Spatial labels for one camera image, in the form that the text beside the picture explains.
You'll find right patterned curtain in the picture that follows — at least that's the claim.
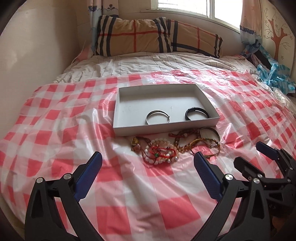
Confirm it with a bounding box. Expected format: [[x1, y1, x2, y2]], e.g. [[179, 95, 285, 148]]
[[240, 0, 262, 58]]

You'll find window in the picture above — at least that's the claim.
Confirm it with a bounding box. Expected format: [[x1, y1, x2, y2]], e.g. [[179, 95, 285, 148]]
[[140, 0, 243, 32]]

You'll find white pearl bead bracelet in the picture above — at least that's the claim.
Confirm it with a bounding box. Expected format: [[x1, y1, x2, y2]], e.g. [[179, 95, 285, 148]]
[[141, 138, 180, 165]]

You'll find red string bracelet green bead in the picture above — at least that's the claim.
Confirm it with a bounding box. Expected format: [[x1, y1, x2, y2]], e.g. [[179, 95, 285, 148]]
[[144, 143, 179, 165]]

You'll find tree decorated headboard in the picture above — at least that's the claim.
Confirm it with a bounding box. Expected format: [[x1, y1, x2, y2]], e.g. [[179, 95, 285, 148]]
[[260, 1, 295, 72]]

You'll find blue white crumpled cloth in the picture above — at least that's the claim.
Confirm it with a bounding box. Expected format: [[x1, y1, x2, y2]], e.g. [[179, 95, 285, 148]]
[[245, 39, 296, 95]]

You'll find patterned curtain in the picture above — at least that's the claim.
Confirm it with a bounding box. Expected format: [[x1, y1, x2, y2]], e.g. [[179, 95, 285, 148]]
[[240, 0, 262, 58], [87, 0, 120, 55]]

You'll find yellow red braided cord bracelet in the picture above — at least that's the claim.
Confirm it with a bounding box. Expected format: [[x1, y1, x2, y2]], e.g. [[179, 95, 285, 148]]
[[190, 136, 221, 159]]

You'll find red white checkered plastic sheet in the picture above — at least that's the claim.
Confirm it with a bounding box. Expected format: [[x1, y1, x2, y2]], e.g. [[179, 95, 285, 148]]
[[1, 70, 295, 240]]

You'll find left patterned curtain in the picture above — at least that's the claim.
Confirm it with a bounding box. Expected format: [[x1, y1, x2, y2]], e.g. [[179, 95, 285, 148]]
[[87, 0, 120, 55]]

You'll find engraved silver bangle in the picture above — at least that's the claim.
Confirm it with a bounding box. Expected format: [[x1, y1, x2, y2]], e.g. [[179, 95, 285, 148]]
[[200, 127, 220, 147]]

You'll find white striped bed sheet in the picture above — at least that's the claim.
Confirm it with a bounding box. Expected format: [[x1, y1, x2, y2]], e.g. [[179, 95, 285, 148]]
[[53, 52, 258, 83]]

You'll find white cardboard box tray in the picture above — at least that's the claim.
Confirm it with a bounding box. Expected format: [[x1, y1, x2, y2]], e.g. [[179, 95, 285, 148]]
[[113, 84, 220, 137]]

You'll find black braided leather bracelet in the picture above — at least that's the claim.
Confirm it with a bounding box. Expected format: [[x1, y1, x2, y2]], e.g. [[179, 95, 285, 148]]
[[184, 106, 211, 122]]

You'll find plaid beige pillow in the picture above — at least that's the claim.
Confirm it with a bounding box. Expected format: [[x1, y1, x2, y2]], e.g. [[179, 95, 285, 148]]
[[94, 16, 223, 58]]

